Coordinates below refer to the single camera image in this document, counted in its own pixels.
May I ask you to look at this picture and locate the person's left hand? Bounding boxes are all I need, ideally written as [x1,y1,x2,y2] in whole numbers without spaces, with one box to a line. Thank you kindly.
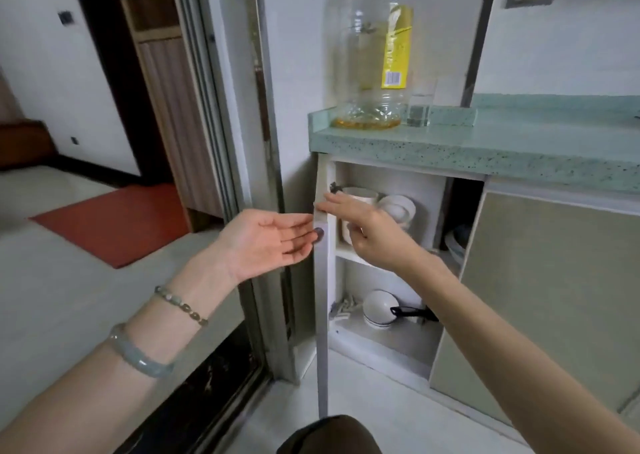
[216,209,326,285]

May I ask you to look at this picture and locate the person's right hand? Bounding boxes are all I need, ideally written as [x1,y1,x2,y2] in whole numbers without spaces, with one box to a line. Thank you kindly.
[317,191,427,276]

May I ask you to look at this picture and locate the white cabinet door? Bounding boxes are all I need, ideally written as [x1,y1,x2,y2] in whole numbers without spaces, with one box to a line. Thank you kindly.
[312,154,337,419]

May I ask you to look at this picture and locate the person's right forearm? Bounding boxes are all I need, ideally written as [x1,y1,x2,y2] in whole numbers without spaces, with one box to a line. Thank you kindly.
[395,246,640,454]

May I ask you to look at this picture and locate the person's left forearm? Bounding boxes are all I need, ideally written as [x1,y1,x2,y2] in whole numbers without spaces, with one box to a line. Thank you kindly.
[0,241,242,454]

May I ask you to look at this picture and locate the white ceramic mug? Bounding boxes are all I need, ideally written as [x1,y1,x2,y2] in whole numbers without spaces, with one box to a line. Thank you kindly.
[340,187,380,245]

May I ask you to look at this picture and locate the white ceramic bowl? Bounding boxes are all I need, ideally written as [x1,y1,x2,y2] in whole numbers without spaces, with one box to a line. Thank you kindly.
[377,194,417,233]

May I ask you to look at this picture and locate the white plastic utensils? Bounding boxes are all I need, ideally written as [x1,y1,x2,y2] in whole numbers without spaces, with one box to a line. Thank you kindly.
[330,295,362,322]

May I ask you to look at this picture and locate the white bowl with dark rim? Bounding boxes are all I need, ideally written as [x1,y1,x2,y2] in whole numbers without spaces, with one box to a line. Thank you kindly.
[362,290,401,329]

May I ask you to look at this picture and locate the white cabinet carcass with shelf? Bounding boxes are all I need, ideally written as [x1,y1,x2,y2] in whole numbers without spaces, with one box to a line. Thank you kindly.
[315,153,487,380]

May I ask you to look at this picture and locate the stack of plates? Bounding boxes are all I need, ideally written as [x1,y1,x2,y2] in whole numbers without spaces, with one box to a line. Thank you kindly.
[444,225,472,265]

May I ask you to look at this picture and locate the clear drinking glass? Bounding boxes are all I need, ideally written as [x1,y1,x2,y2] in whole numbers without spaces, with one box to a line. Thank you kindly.
[406,93,437,128]

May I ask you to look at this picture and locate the wooden wardrobe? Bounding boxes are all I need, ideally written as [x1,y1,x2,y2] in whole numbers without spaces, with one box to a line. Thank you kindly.
[111,0,225,233]

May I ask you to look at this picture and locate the red floor mat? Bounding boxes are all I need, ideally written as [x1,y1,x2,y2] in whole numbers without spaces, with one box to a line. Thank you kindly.
[29,183,192,270]

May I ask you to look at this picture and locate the large clear plastic oil bottle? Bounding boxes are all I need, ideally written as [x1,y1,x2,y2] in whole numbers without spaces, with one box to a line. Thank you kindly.
[324,0,416,131]

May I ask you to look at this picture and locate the pale green jade bangle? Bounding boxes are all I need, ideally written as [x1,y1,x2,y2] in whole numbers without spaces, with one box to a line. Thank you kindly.
[109,323,175,379]

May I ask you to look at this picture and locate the beige cabinet door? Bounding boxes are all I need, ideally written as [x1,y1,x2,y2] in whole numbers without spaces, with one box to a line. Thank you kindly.
[429,191,640,437]

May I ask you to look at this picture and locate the person's knee in dark trousers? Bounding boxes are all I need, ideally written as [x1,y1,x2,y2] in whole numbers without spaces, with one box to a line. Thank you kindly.
[276,415,384,454]

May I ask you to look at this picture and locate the vertical metal trim strip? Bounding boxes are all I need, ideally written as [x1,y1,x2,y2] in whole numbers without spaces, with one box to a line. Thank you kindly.
[460,0,502,108]

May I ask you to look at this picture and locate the brown wooden furniture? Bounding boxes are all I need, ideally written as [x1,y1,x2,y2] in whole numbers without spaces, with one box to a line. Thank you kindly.
[0,119,57,171]

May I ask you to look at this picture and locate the black pan handle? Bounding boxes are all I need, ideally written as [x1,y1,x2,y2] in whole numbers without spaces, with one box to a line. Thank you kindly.
[389,306,440,323]

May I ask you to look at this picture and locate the metal sliding door frame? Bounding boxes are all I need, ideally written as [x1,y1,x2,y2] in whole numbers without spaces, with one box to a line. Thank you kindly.
[169,0,303,384]

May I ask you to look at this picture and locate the beaded stone bracelet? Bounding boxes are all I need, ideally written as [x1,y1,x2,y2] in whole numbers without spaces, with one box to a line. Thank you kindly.
[154,285,210,328]

